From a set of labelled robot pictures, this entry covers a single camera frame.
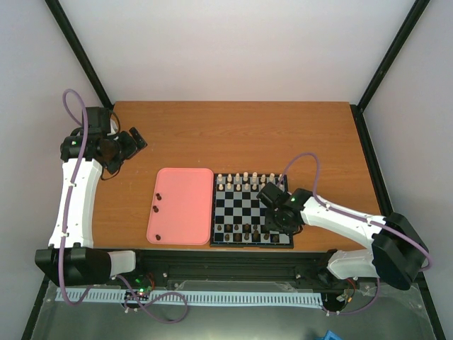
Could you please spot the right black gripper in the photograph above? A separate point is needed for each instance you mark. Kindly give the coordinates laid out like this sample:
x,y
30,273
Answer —
x,y
271,225

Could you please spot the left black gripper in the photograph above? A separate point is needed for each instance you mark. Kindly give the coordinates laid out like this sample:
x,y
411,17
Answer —
x,y
114,166

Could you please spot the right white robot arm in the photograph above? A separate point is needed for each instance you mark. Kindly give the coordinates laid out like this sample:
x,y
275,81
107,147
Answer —
x,y
392,249

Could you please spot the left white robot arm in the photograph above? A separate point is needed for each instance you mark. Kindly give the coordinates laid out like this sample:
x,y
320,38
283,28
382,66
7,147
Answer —
x,y
70,258

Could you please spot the black white chess board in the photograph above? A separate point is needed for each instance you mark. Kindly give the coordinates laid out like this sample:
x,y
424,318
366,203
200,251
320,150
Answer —
x,y
231,207

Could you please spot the pink plastic tray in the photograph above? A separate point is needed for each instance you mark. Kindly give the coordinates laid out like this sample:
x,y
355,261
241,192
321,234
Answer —
x,y
185,210

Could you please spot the blue object at bottom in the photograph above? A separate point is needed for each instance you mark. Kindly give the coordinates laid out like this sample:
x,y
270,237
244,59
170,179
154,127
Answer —
x,y
329,335

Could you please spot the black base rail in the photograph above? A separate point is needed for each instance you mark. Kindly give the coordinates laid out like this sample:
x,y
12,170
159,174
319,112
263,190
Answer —
x,y
299,269

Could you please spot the light blue cable duct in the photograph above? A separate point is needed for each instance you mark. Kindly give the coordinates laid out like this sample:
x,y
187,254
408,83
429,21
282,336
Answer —
x,y
203,298

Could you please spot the left black frame post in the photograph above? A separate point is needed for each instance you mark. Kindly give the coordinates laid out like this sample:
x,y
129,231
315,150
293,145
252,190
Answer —
x,y
78,50

